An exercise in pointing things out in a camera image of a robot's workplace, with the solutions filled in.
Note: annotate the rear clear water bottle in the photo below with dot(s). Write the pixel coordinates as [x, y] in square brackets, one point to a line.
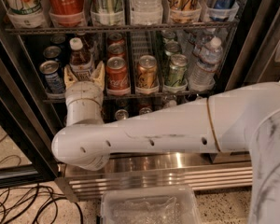
[200, 38]

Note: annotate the tea bottle white cap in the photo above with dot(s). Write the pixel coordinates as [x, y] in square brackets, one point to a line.
[81, 61]

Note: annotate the dark can column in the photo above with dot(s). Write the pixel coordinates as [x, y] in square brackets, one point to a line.
[53, 53]
[58, 40]

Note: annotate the rear red coca-cola can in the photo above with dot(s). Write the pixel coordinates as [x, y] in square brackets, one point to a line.
[115, 38]

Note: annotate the middle dark can left column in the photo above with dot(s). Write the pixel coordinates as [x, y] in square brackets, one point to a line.
[53, 53]

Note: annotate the front red coca-cola can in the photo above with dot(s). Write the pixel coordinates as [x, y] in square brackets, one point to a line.
[117, 74]

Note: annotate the right fridge glass door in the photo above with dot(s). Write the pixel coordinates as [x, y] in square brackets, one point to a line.
[255, 47]

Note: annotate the bottom shelf small water bottle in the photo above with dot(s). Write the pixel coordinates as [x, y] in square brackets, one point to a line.
[171, 103]

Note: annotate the fridge glass door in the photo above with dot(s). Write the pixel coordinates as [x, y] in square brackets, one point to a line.
[22, 126]
[255, 47]

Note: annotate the bottom shelf blue pepsi can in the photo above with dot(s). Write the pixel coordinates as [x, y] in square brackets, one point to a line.
[121, 114]

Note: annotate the front blue pepsi can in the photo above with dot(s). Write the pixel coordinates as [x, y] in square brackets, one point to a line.
[52, 74]

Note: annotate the bottom shelf red coke can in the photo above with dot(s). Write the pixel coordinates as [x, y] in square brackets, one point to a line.
[145, 110]

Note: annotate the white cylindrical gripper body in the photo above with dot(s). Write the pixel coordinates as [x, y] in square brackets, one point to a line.
[84, 90]

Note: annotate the left fridge glass door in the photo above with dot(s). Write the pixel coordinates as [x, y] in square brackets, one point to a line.
[22, 126]

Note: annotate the wire fridge shelf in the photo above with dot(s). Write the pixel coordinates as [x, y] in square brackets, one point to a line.
[120, 28]
[136, 96]

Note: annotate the red coca-cola can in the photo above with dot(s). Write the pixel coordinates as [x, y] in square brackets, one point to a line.
[117, 74]
[115, 38]
[116, 50]

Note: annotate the green soda can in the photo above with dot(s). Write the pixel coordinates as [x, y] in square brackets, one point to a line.
[176, 70]
[170, 49]
[168, 36]

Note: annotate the middle wire fridge shelf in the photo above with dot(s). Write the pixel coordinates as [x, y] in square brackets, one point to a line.
[136, 96]

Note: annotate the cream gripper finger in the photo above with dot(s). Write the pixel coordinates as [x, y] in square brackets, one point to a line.
[68, 76]
[98, 75]

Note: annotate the rear green soda can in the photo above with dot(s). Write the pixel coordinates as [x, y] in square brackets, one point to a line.
[168, 36]

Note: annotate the front clear water bottle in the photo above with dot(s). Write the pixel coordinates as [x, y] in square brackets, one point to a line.
[209, 59]

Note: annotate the upper wire fridge shelf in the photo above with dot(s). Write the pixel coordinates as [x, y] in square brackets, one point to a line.
[120, 28]

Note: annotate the stainless fridge base grille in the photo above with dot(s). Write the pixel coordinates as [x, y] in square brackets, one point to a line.
[132, 171]

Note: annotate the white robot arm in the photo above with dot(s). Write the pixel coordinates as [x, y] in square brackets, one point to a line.
[88, 143]

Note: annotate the gold caffeine-free coke can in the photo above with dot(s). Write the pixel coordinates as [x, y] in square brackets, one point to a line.
[146, 71]

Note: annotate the rear dark can left column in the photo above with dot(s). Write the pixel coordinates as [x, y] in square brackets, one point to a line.
[58, 40]

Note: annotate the clear plastic bin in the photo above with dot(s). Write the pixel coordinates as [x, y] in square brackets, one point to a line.
[160, 205]

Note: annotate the front green soda can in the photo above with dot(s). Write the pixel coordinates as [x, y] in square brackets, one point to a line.
[176, 70]

